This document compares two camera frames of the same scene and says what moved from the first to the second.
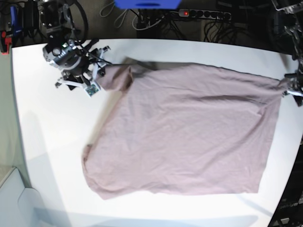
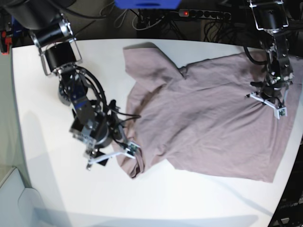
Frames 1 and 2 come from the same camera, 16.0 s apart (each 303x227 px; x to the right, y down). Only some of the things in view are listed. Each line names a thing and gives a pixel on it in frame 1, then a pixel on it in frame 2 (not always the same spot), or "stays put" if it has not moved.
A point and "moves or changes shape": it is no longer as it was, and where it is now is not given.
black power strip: [212, 15] stays put
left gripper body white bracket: [92, 87] -> [130, 152]
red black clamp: [4, 42] stays put
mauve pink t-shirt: [183, 128] moves or changes shape
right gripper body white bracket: [297, 91] -> [280, 111]
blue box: [148, 4] stays put
